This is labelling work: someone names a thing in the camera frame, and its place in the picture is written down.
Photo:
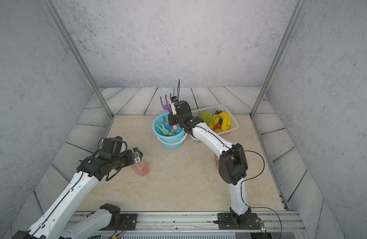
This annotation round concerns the green cabbage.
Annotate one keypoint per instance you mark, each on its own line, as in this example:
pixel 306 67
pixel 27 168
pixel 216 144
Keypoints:
pixel 206 116

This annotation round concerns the red pepper toy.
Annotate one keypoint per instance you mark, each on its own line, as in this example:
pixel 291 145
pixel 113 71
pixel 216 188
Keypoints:
pixel 218 127

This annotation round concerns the aluminium frame post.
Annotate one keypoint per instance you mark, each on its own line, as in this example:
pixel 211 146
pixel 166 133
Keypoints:
pixel 279 54
pixel 61 28

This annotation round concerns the light blue fork white handle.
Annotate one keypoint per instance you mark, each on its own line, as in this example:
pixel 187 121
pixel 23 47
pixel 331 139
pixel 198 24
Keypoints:
pixel 161 127

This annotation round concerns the orange seed packet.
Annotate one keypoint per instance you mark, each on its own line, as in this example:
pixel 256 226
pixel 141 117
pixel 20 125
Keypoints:
pixel 217 161

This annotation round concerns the yellow banana bunch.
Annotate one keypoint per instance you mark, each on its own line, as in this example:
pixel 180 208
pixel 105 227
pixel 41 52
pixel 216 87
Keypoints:
pixel 222 118

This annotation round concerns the white plastic basket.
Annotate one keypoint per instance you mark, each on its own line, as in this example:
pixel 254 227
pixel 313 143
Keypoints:
pixel 216 109

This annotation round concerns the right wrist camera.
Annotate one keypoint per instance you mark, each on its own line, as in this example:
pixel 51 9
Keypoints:
pixel 173 100

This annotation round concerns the right aluminium frame post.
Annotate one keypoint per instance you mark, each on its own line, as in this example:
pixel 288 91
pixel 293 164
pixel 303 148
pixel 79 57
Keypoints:
pixel 279 54

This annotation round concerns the purple rake pink handle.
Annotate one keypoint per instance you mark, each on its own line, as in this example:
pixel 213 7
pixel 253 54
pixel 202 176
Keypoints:
pixel 167 105

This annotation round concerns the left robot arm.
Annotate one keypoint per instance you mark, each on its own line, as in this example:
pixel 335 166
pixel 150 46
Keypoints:
pixel 113 154

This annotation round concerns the left aluminium frame post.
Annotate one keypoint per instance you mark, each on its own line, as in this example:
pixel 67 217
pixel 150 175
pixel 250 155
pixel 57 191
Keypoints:
pixel 61 28

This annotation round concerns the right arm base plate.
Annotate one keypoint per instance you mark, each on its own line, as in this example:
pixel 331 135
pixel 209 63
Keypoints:
pixel 228 221

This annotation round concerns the aluminium front rail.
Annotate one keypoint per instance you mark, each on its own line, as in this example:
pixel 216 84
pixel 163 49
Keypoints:
pixel 198 225

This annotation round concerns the pink spray bottle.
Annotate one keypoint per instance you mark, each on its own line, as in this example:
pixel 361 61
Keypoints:
pixel 141 168

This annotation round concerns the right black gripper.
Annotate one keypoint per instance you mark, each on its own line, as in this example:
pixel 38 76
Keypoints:
pixel 171 119

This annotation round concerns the light blue plastic bucket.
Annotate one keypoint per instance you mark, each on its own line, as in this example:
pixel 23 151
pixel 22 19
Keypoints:
pixel 168 137

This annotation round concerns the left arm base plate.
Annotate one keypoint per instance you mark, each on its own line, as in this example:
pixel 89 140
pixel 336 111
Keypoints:
pixel 126 221

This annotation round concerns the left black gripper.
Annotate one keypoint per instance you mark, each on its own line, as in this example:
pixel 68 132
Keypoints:
pixel 132 159

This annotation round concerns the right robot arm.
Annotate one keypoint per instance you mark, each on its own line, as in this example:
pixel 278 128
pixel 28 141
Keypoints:
pixel 231 157

